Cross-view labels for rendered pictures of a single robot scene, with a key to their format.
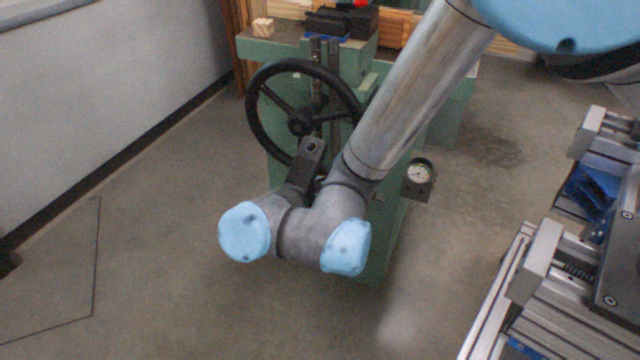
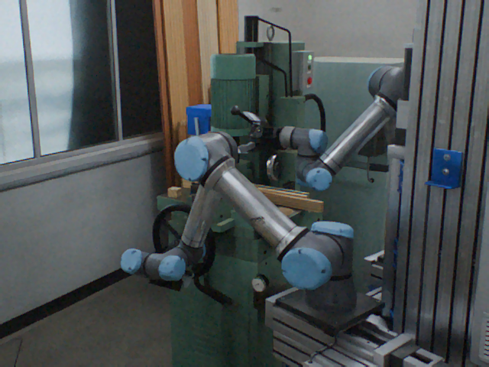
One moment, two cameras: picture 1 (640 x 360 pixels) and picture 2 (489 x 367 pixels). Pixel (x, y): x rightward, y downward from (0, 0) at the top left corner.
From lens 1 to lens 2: 1.46 m
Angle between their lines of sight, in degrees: 28
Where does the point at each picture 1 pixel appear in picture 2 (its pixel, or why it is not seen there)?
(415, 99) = (199, 206)
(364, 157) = (186, 234)
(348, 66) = not seen: hidden behind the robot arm
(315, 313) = not seen: outside the picture
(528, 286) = (270, 312)
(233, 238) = (126, 260)
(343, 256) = (166, 265)
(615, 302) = (284, 299)
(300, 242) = (152, 262)
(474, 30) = not seen: hidden behind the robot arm
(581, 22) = (189, 175)
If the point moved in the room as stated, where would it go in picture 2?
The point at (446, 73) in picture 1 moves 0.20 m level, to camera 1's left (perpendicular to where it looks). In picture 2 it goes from (207, 196) to (144, 193)
